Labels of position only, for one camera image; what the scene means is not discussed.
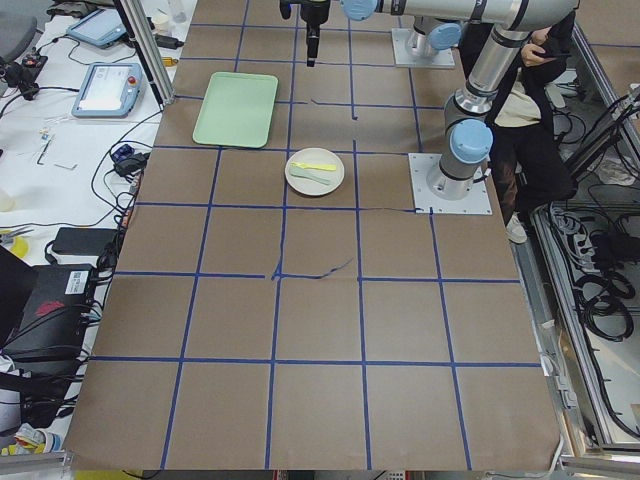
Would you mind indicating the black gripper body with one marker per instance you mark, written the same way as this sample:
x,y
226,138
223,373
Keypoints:
x,y
313,15

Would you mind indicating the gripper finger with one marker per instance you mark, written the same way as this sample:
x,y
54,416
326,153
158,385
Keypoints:
x,y
312,43

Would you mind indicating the white round plate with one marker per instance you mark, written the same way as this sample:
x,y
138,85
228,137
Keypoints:
x,y
317,156

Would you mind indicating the yellow plastic fork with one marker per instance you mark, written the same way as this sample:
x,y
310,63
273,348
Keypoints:
x,y
313,166

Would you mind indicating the light green tray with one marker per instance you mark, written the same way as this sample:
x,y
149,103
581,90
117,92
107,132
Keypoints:
x,y
236,110

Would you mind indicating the pale green plastic spoon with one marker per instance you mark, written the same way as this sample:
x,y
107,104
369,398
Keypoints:
x,y
300,172

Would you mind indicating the far teach pendant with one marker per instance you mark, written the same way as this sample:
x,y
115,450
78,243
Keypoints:
x,y
102,28

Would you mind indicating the teach pendant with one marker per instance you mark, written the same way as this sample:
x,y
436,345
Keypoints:
x,y
109,90
102,28

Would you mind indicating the near teach pendant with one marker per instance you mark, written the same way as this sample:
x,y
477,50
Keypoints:
x,y
109,90

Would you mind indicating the person in black clothes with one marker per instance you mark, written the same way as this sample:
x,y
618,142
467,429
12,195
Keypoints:
x,y
527,168

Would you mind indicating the black power adapter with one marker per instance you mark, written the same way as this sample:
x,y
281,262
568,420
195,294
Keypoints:
x,y
82,241

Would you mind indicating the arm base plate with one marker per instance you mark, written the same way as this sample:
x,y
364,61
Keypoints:
x,y
436,193
444,60

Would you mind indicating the aluminium frame post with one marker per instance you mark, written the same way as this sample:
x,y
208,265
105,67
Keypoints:
x,y
137,26

